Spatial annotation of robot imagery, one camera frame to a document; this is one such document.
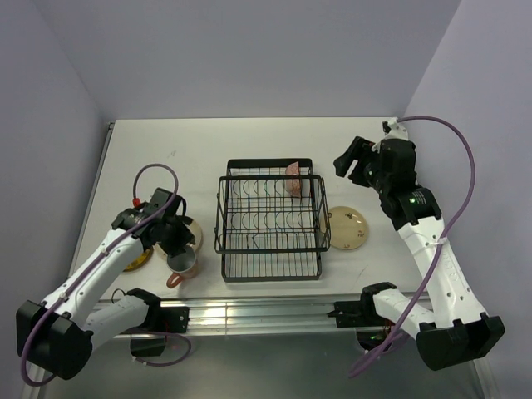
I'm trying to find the cream plate small motifs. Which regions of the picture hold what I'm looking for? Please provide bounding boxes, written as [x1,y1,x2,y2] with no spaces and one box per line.
[320,206,369,250]

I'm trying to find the cream plate green brushstroke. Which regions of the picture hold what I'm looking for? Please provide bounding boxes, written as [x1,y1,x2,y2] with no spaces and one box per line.
[154,216,204,260]

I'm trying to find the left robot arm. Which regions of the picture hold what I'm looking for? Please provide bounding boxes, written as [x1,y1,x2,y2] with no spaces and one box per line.
[16,188,195,385]

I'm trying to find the aluminium mounting rail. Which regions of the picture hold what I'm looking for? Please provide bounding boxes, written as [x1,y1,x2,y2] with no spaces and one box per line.
[86,297,429,337]

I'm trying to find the yellow patterned plate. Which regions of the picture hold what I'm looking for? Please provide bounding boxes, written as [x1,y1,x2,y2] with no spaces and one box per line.
[123,248,153,273]

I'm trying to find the pink floral small bowl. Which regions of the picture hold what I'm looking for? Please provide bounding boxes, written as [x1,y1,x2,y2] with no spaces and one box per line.
[283,161,303,198]

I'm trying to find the pink floral mug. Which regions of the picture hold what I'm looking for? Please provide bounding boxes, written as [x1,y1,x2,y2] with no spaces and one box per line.
[166,245,199,288]

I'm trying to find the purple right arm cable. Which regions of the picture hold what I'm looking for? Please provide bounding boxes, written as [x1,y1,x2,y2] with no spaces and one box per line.
[347,116,477,379]

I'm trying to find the black wire dish rack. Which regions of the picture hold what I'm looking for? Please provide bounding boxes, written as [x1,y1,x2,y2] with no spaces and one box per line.
[214,158,330,283]

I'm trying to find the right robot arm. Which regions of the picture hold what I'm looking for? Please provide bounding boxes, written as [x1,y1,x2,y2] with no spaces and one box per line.
[333,136,505,371]

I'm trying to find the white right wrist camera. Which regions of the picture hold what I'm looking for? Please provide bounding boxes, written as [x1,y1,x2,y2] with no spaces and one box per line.
[382,118,409,140]

